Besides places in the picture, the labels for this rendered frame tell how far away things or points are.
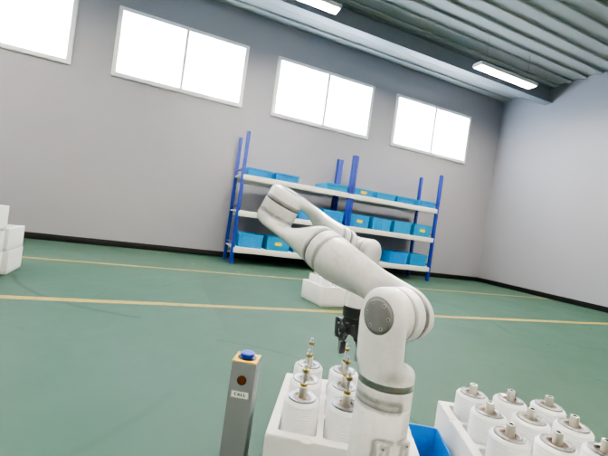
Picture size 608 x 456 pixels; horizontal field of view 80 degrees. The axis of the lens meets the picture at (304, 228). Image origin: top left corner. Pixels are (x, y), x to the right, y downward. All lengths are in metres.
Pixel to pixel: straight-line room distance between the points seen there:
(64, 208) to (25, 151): 0.88
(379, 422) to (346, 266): 0.27
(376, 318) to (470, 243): 8.12
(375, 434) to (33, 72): 6.21
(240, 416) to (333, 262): 0.59
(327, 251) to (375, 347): 0.21
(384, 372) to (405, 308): 0.11
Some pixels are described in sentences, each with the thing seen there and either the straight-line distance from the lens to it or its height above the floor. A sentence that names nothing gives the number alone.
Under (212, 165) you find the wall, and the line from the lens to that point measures 6.08.
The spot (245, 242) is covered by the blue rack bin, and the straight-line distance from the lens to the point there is 5.45.
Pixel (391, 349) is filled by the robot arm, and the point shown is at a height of 0.54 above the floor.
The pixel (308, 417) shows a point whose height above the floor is 0.22.
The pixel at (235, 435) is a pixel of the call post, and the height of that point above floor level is 0.11.
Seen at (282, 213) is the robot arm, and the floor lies 0.73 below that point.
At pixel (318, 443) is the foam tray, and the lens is 1.05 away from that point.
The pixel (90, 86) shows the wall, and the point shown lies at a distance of 6.29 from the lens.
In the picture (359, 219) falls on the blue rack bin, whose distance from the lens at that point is 6.13.
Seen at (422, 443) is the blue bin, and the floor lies 0.06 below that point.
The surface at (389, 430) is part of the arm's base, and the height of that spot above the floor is 0.41.
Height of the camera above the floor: 0.71
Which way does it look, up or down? 1 degrees down
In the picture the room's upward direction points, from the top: 8 degrees clockwise
